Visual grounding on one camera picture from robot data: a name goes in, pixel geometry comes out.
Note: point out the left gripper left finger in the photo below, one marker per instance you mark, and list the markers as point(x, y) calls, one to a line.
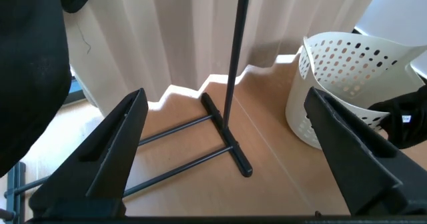
point(66, 187)

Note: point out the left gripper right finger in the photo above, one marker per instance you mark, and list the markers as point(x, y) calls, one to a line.
point(367, 180)

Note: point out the black knitted garment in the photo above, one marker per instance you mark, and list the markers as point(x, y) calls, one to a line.
point(30, 67)

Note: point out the white laundry basket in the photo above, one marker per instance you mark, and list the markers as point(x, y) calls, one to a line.
point(350, 57)

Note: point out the black clothes rack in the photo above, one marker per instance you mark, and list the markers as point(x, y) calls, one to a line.
point(235, 50)

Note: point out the window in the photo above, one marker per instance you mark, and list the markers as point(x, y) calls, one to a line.
point(75, 90)

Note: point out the beige curtain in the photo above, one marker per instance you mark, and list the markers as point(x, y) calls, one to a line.
point(166, 34)

